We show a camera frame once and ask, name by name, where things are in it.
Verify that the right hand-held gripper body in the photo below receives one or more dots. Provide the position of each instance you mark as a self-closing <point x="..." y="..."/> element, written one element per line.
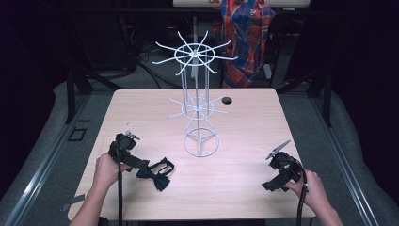
<point x="284" y="171"/>

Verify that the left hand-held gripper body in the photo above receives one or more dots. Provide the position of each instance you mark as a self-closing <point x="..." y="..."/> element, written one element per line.
<point x="126" y="145"/>

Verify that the black bow tie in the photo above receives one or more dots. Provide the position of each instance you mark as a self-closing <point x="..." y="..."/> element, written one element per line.
<point x="158" y="175"/>

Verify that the person's left hand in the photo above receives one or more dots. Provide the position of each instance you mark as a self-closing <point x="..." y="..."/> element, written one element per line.
<point x="107" y="171"/>

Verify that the person's right hand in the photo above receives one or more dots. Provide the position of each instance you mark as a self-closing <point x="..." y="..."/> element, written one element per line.
<point x="311" y="190"/>

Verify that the grey tape strip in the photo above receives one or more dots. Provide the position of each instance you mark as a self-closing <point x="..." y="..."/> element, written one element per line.
<point x="72" y="202"/>

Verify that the red blue plaid bag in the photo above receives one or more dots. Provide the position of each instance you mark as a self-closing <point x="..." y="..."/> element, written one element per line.
<point x="246" y="40"/>

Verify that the aluminium floor rail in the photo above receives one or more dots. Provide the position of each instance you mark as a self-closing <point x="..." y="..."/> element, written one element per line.
<point x="40" y="169"/>
<point x="345" y="169"/>

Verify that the black metal frame stand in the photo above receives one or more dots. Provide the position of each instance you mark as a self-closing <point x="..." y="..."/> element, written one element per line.
<point x="71" y="94"/>
<point x="326" y="94"/>

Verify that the white post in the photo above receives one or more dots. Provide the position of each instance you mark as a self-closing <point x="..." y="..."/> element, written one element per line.
<point x="194" y="47"/>

